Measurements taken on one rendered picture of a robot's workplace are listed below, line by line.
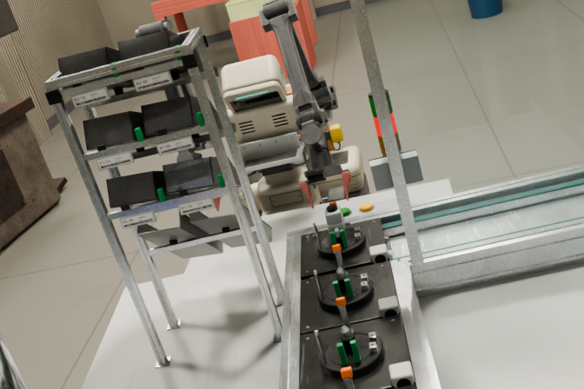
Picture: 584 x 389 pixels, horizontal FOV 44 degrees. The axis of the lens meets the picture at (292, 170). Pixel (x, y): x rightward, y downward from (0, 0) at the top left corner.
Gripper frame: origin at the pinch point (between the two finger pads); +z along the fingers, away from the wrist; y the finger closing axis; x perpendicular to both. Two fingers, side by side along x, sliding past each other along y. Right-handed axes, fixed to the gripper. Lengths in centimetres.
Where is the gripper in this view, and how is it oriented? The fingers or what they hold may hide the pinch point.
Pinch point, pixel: (329, 201)
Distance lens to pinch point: 200.8
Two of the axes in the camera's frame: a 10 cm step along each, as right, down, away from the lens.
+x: 1.7, 2.2, 9.6
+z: 1.9, 9.5, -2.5
